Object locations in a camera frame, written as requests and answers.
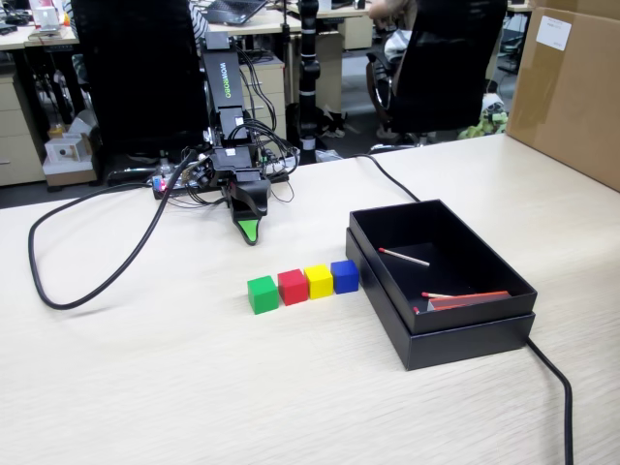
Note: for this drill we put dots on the green wooden cube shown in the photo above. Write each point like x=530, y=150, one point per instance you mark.
x=261, y=296

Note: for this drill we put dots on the black mesh office chair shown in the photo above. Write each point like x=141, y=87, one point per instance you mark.
x=445, y=63
x=140, y=72

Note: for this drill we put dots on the light wood office desk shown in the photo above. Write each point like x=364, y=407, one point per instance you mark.
x=14, y=42
x=271, y=21

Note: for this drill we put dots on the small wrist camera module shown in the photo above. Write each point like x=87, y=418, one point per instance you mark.
x=199, y=174

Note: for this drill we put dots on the green plush toy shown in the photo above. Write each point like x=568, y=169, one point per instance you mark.
x=479, y=128

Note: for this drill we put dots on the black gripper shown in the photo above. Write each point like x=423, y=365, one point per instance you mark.
x=232, y=164

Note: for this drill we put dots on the red wooden cube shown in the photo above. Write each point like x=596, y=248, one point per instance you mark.
x=293, y=288

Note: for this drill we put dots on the large brown cardboard box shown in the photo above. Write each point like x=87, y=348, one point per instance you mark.
x=571, y=97

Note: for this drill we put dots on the yellow wooden cube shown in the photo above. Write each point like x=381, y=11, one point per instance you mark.
x=319, y=282

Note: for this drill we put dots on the blue wooden cube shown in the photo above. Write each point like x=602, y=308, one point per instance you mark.
x=345, y=277

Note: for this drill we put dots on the controller board with red LED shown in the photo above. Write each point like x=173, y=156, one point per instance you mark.
x=162, y=184

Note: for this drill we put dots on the dark open laptop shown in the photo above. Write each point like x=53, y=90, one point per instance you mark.
x=232, y=9

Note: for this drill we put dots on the black cardboard box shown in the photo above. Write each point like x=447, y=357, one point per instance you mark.
x=474, y=317

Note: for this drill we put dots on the orange matchbox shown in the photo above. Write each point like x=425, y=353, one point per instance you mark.
x=465, y=300

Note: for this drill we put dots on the white cardboard box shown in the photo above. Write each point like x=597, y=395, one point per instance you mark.
x=68, y=155

